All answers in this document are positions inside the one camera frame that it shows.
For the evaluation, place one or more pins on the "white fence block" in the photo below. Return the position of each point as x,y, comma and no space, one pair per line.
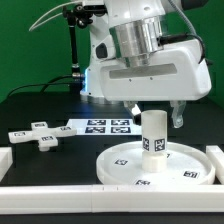
6,160
216,156

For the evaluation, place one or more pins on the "white front fence bar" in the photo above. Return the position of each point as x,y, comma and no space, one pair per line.
108,198

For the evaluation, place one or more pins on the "white round table top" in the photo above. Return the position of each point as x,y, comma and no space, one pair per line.
128,163

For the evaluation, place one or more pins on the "white right fence block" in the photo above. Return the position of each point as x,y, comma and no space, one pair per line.
216,156

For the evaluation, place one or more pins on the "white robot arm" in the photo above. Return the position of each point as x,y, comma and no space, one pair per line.
145,50

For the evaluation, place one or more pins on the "white marker tag sheet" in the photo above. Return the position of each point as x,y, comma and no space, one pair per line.
104,126

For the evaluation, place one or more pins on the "white left fence block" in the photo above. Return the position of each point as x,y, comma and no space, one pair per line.
6,160

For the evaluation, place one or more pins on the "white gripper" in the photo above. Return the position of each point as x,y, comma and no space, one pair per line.
174,73

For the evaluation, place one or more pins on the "white cross-shaped table base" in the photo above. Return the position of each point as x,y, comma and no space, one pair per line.
45,136

